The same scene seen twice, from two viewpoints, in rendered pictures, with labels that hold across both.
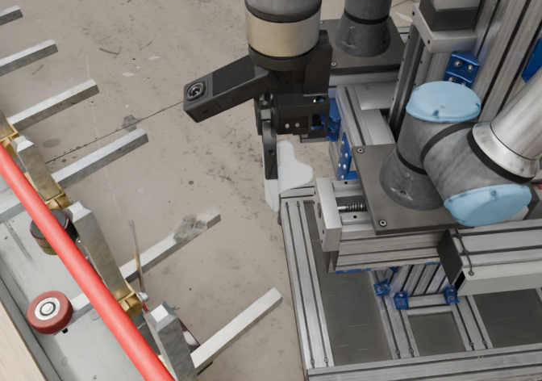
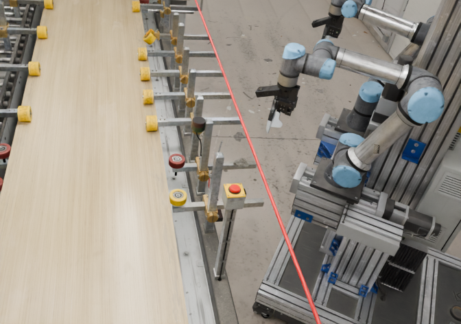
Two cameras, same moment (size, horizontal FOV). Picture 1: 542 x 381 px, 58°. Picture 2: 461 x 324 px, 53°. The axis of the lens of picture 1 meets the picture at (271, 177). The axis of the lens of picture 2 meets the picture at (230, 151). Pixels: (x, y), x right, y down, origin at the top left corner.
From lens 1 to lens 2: 1.28 m
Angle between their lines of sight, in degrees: 20
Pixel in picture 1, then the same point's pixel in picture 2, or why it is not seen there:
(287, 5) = (287, 73)
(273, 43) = (281, 81)
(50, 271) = not seen: hidden behind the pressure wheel
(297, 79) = (287, 95)
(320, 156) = not seen: hidden behind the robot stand
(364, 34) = (357, 119)
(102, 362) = not seen: hidden behind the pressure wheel
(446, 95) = (354, 138)
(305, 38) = (289, 83)
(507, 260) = (361, 225)
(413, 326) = (332, 294)
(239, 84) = (271, 90)
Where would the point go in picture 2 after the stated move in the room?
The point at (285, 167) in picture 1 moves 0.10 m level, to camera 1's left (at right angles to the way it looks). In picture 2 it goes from (275, 119) to (252, 110)
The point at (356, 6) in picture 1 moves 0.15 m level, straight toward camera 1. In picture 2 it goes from (357, 104) to (343, 115)
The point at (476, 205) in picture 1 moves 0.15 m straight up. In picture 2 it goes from (337, 170) to (348, 141)
